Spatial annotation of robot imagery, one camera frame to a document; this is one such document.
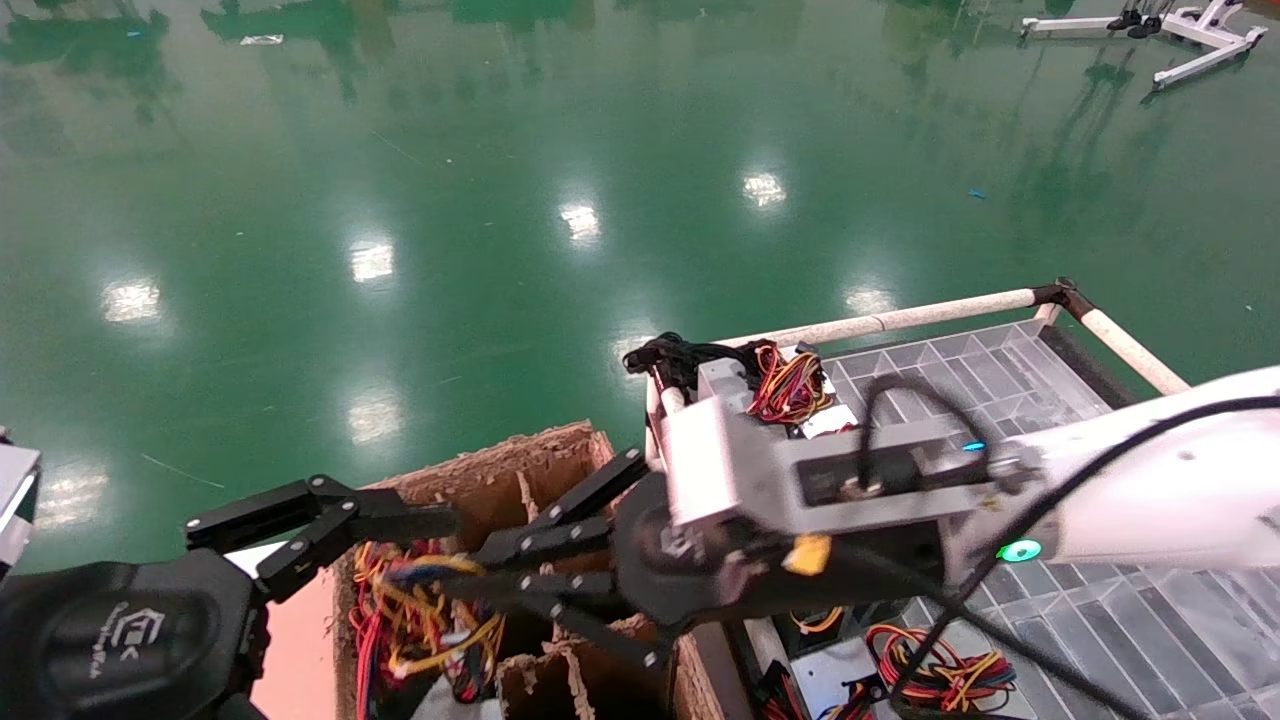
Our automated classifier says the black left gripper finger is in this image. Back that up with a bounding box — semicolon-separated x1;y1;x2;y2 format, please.
185;477;358;554
257;497;464;604

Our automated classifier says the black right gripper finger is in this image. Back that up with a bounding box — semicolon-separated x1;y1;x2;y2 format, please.
476;448;651;572
439;570;673;670

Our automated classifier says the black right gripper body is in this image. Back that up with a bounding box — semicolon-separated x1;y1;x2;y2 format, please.
612;470;953;635

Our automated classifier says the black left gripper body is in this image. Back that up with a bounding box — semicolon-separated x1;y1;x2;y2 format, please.
0;548;271;720

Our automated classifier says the brown cardboard divider box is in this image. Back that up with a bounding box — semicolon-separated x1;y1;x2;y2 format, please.
330;420;723;720

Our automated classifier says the yellow plug connector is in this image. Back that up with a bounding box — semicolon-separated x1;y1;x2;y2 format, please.
783;534;833;578

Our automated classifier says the black foam edge strip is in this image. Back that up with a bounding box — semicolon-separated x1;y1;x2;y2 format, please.
1038;324;1119;413

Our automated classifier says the clear acrylic divider tray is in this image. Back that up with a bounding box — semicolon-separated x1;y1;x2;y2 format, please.
825;318;1280;720

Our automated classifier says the white metal stand base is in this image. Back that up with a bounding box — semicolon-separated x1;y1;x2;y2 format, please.
1020;0;1269;94

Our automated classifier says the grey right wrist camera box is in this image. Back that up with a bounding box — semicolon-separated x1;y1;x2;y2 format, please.
658;394;1007;534

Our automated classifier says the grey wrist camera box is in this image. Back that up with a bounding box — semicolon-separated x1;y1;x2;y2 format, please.
0;430;44;578
658;394;1007;534

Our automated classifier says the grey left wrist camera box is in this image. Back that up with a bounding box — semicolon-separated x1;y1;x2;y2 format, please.
0;430;44;578

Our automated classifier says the black cable bundle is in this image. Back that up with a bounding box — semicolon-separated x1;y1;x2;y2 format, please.
622;332;767;394

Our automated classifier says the black camera cable loop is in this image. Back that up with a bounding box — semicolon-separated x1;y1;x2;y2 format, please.
858;371;997;497

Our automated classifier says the long black arm cable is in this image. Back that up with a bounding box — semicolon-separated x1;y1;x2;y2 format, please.
828;395;1280;720

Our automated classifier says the white pipe cart frame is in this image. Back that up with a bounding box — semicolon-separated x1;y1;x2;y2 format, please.
645;278;1193;720

